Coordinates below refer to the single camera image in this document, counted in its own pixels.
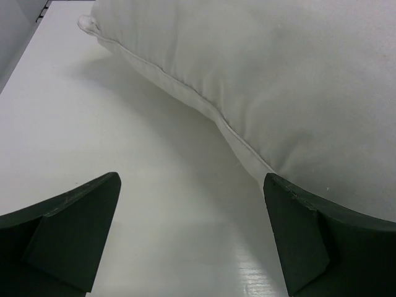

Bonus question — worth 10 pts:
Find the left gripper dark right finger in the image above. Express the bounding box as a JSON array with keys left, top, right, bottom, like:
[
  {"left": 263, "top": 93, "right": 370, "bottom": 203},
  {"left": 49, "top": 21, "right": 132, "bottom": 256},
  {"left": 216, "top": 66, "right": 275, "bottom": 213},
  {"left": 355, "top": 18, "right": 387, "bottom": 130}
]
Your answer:
[{"left": 263, "top": 173, "right": 395, "bottom": 296}]

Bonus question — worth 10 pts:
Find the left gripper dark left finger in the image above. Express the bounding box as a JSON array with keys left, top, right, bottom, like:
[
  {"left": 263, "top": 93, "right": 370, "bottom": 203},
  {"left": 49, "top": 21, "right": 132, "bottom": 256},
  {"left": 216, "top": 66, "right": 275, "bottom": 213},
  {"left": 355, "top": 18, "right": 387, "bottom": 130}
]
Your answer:
[{"left": 1, "top": 172, "right": 121, "bottom": 296}]

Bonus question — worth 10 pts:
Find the white pillow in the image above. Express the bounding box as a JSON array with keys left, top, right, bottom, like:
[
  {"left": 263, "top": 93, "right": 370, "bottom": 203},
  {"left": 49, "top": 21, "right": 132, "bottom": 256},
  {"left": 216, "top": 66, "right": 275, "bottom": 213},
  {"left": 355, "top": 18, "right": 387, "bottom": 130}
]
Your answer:
[{"left": 78, "top": 1, "right": 395, "bottom": 221}]

